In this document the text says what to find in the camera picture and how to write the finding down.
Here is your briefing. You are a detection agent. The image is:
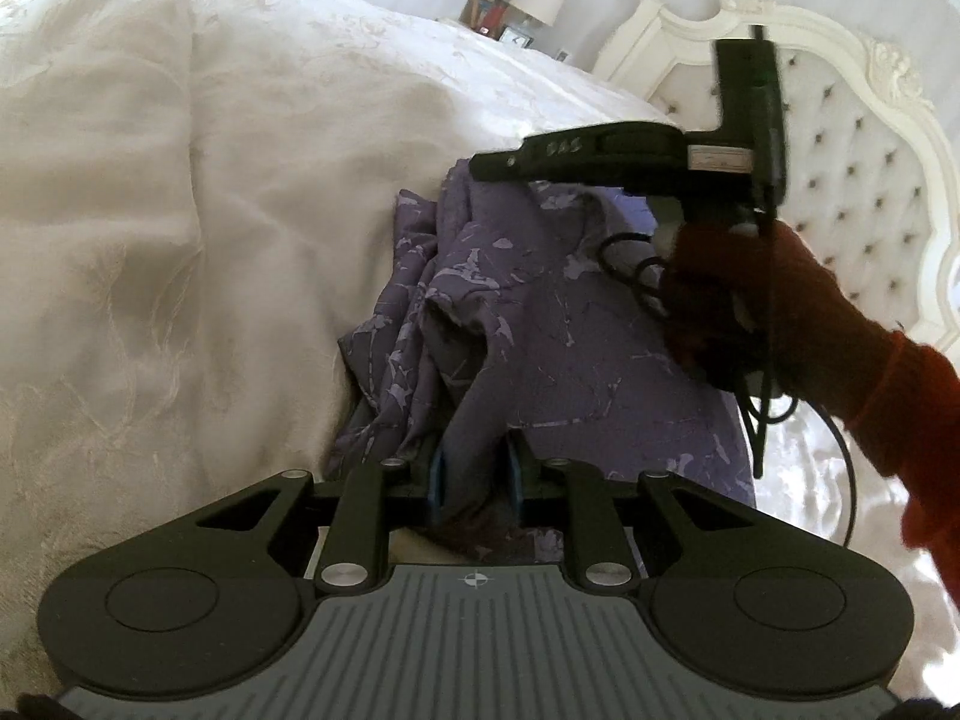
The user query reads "person's right forearm red sleeve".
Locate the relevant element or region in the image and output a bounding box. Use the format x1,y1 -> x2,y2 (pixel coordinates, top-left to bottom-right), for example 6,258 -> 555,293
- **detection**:
851,330 -> 960,593

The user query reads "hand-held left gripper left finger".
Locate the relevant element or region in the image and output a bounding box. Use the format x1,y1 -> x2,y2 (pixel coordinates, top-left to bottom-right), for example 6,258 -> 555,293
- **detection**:
191,444 -> 451,592

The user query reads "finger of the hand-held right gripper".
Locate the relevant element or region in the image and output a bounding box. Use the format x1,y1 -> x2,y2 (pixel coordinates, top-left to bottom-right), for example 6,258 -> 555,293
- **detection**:
470,131 -> 601,185

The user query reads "brown picture frame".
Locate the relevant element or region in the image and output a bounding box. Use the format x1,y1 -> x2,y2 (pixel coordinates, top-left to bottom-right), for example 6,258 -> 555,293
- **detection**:
459,0 -> 500,35

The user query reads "purple patterned hooded jacket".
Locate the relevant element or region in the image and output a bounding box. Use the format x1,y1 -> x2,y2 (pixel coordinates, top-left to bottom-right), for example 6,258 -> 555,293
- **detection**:
324,157 -> 757,563

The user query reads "white quilted bedspread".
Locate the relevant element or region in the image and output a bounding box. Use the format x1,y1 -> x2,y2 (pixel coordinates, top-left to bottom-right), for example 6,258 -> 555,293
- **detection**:
0,0 -> 960,691

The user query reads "person's right hand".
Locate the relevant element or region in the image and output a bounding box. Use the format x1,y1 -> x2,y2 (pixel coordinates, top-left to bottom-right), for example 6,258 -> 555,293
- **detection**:
660,219 -> 899,422

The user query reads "cream tufted headboard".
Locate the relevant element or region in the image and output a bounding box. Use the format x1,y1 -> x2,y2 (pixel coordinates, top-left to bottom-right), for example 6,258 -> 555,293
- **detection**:
592,0 -> 960,361

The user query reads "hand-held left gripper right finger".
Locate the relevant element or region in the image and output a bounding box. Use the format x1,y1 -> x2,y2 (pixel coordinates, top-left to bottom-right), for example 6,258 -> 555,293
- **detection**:
504,431 -> 758,592

